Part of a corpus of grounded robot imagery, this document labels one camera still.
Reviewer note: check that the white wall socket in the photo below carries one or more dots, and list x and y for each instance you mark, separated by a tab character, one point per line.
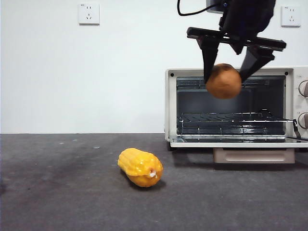
88	14
290	16

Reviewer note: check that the brown potato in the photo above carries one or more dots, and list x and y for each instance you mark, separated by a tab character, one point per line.
223	81

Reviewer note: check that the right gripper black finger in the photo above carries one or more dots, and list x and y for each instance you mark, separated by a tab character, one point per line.
209	57
255	60

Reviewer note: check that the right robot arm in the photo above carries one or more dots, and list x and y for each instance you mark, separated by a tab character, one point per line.
250	9

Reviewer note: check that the pale grey right camera box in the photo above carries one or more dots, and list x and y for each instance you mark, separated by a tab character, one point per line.
214	6

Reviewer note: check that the round oven knob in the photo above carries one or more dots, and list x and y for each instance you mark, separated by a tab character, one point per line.
303	120
303	88

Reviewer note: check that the yellow corn cob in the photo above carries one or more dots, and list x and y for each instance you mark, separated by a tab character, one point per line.
139	166

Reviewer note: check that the cream toaster oven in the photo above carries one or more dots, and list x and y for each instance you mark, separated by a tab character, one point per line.
170	108

